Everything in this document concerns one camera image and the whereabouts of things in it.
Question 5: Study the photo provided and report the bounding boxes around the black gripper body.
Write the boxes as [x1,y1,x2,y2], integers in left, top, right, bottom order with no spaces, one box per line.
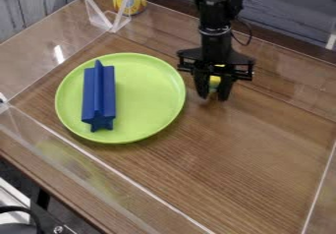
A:
[177,48,254,81]

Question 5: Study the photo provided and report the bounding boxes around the clear acrylic tray walls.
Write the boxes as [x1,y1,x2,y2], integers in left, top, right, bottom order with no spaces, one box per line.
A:
[0,1,336,234]

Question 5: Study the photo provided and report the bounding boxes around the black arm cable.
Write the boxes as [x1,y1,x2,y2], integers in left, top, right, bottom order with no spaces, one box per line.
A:
[229,16,254,47]

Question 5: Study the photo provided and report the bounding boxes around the yellow toy banana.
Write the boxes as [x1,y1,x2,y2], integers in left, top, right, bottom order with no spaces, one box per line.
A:
[209,64,225,92]

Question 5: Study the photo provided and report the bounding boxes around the lime green round plate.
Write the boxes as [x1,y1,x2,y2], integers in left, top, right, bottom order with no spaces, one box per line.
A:
[53,52,186,144]

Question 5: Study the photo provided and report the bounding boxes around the clear acrylic corner bracket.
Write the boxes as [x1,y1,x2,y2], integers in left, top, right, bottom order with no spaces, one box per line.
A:
[83,0,130,33]

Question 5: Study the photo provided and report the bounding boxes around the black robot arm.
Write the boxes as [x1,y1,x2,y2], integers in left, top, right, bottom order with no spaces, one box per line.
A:
[177,0,254,101]

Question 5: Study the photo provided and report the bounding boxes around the blue star-shaped block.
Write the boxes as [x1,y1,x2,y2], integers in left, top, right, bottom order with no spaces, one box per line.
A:
[81,60,117,132]

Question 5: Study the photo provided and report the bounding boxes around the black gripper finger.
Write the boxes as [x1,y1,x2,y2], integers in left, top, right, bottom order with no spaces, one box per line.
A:
[217,75,234,101]
[193,69,210,98]

